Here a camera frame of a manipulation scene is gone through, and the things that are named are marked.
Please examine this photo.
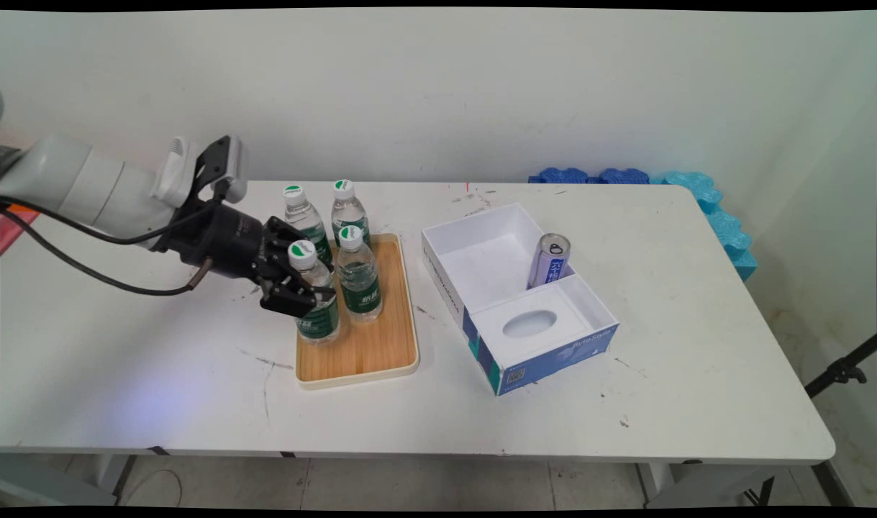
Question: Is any white blue cardboard box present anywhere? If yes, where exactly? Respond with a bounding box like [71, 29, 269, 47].
[421, 202, 620, 397]

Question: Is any dark blue foam mat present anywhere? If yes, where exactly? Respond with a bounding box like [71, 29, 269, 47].
[529, 167, 590, 185]
[598, 168, 652, 185]

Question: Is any black camera cable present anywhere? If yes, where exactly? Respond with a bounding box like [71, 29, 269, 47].
[0, 180, 232, 246]

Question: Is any black tripod leg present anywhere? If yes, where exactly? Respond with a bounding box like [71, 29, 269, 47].
[804, 333, 877, 399]

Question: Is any thin grey cable loop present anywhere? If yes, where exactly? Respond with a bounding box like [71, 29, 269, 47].
[122, 469, 184, 507]

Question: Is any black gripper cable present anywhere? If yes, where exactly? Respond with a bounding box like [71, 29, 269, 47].
[0, 207, 216, 297]

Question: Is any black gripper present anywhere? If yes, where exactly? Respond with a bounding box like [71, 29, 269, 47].
[154, 202, 337, 319]

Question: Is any light blue foam mat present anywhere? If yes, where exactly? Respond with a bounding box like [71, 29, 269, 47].
[650, 170, 758, 281]

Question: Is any black stand leg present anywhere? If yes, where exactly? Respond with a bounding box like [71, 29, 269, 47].
[812, 460, 858, 509]

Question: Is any water bottle green label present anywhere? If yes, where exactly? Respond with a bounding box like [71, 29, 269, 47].
[336, 225, 383, 321]
[330, 179, 371, 249]
[288, 240, 341, 345]

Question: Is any water bottle text label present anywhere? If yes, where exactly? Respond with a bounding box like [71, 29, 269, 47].
[283, 185, 333, 268]

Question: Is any white table leg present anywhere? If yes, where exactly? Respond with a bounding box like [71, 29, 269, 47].
[86, 455, 138, 499]

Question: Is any pink foam mat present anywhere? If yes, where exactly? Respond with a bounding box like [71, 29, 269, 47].
[0, 211, 40, 254]

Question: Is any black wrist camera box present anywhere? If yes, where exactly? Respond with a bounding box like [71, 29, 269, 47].
[194, 135, 248, 205]

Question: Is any silver blue drink can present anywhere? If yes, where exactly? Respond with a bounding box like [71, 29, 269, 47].
[527, 232, 572, 290]

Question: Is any wooden tray cream rim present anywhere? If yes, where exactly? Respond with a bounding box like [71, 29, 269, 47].
[295, 232, 420, 390]

